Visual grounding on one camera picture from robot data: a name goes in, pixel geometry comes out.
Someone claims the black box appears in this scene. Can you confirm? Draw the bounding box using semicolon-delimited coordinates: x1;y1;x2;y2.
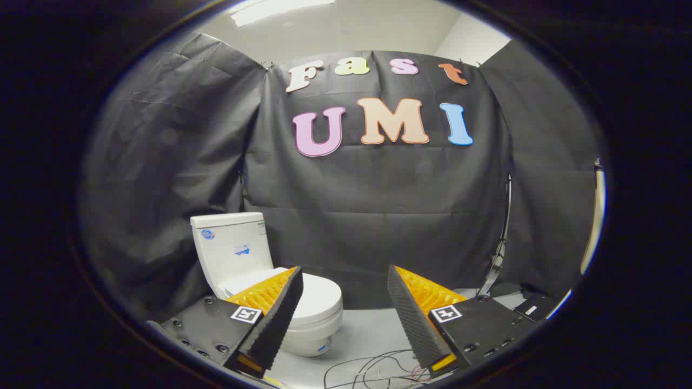
514;292;558;323

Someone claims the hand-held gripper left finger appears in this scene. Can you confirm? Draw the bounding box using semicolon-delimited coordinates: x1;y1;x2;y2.
147;266;304;379

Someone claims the black backdrop cloth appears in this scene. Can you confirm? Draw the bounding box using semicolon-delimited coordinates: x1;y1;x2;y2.
78;31;601;325

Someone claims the white toilet lid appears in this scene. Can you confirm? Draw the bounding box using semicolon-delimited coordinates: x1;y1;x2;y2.
223;267;343;326

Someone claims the white ceramic toilet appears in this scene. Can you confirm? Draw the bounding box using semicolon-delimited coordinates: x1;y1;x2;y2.
190;212;344;357

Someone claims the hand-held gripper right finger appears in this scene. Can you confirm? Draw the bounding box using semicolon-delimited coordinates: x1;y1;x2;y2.
387;265;536;378

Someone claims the black hanging cable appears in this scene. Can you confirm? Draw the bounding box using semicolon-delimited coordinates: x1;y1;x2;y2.
478;173;512;298

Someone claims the ceiling light panel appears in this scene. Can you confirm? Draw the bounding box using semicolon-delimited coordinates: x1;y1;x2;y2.
231;0;336;26

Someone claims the tangle of floor cables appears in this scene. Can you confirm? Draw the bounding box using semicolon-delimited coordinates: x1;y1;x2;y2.
323;350;433;389

